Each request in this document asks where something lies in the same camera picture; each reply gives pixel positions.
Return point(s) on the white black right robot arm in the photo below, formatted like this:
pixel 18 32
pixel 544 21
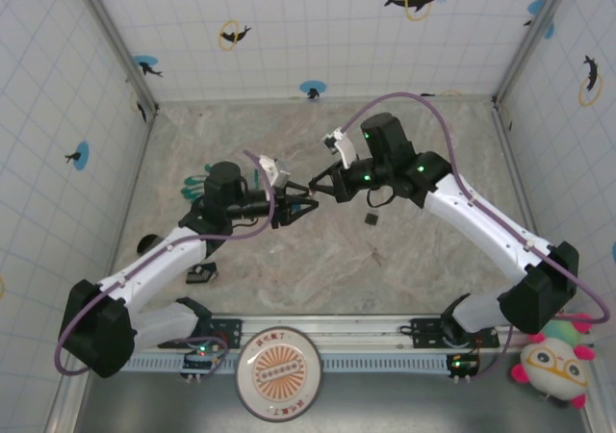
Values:
pixel 481 221

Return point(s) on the small black box object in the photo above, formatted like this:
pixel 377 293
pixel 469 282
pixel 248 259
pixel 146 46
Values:
pixel 202 275

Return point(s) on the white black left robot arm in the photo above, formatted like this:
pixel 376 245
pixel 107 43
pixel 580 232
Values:
pixel 159 260

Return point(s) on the dark grey padlock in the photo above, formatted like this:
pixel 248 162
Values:
pixel 371 218

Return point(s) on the aluminium mounting rail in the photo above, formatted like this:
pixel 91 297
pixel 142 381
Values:
pixel 346 329

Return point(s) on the aluminium side rail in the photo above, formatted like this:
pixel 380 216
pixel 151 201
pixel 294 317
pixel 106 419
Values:
pixel 128 211
pixel 521 187

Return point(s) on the round plate with orange print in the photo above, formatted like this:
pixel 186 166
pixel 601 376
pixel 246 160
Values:
pixel 278 373

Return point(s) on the blue circle dolphin sticker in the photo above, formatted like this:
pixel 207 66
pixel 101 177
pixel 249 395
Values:
pixel 81 156
pixel 313 88
pixel 535 6
pixel 144 62

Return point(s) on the green-tipped work glove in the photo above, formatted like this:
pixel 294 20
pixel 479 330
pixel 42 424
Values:
pixel 192 190

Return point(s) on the aluminium frame post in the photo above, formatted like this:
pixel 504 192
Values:
pixel 533 33
pixel 118 43

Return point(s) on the white pink plush toy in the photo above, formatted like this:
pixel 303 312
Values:
pixel 553 365

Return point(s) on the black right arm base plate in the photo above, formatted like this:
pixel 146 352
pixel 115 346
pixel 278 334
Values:
pixel 423 332

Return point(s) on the black round cylinder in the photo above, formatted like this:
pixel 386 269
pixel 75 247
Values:
pixel 145 244

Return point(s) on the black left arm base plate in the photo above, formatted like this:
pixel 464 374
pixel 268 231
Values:
pixel 231 332

